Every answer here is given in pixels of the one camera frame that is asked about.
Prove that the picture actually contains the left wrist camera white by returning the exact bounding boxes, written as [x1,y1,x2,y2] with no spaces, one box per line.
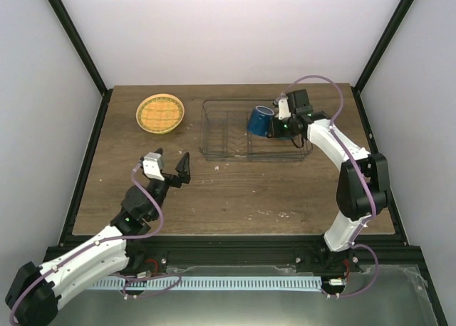
[142,152,165,181]

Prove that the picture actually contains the dark blue enamel mug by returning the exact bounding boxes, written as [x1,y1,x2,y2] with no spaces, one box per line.
[247,105,274,137]

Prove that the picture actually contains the black wire dish rack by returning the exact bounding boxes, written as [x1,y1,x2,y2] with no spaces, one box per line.
[199,98,313,162]

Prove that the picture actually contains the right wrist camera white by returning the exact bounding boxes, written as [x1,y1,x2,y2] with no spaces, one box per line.
[273,96,291,120]

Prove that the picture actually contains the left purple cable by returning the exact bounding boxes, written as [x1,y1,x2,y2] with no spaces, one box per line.
[9,164,165,323]

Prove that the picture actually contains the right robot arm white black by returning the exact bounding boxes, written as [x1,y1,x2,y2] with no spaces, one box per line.
[266,89,390,271]

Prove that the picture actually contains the light blue slotted cable duct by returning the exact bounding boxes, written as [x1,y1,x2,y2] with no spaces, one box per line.
[87,275,323,292]

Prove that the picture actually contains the black frame post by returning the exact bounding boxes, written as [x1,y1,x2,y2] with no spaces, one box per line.
[38,0,110,95]
[358,0,425,88]

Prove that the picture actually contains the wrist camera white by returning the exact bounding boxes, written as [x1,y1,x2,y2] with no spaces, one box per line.
[142,152,165,181]
[273,96,291,120]

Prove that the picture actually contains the right black frame post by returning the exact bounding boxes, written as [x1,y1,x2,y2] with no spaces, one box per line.
[358,0,425,88]

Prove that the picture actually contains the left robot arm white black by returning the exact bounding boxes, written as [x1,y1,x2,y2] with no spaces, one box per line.
[5,148,191,325]

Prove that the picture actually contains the yellow woven bamboo plate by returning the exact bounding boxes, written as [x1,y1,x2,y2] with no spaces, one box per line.
[135,93,185,135]

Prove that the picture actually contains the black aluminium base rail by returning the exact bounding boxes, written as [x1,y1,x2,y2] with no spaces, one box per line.
[128,235,348,273]

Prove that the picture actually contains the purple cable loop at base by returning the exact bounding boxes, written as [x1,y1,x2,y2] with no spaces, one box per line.
[119,263,188,300]

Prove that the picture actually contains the left black frame post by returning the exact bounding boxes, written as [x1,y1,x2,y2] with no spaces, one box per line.
[38,0,110,95]

